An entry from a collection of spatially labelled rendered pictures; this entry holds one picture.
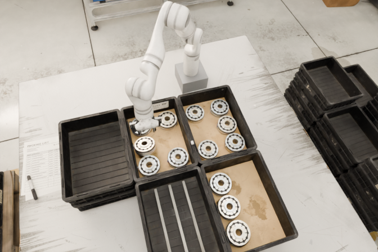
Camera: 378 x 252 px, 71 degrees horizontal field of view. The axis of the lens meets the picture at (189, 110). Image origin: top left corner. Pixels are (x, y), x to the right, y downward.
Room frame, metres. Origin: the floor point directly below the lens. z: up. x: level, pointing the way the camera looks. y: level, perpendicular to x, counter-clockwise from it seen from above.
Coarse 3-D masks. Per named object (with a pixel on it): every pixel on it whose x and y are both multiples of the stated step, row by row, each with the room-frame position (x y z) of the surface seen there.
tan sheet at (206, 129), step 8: (200, 104) 0.82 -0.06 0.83; (208, 104) 0.83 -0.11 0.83; (208, 112) 0.77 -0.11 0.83; (208, 120) 0.72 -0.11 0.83; (216, 120) 0.73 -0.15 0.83; (192, 128) 0.67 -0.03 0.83; (200, 128) 0.67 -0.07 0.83; (208, 128) 0.67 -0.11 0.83; (216, 128) 0.68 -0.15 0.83; (200, 136) 0.62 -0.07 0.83; (208, 136) 0.63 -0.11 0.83; (216, 136) 0.63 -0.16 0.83; (224, 136) 0.64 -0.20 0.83; (224, 152) 0.54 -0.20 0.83
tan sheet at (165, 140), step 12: (132, 120) 0.68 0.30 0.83; (168, 120) 0.70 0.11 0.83; (132, 132) 0.61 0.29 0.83; (156, 132) 0.62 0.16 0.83; (168, 132) 0.63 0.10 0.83; (180, 132) 0.64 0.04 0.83; (156, 144) 0.56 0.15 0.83; (168, 144) 0.56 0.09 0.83; (180, 144) 0.57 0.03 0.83; (156, 156) 0.49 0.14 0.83; (168, 168) 0.43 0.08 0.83
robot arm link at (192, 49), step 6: (198, 30) 1.08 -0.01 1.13; (192, 36) 1.05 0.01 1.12; (198, 36) 1.05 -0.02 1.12; (192, 42) 1.04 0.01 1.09; (198, 42) 1.04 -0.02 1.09; (186, 48) 1.07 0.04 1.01; (192, 48) 1.06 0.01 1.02; (198, 48) 1.05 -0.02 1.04; (186, 54) 1.05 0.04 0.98; (192, 54) 1.04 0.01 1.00; (198, 54) 1.06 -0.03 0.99
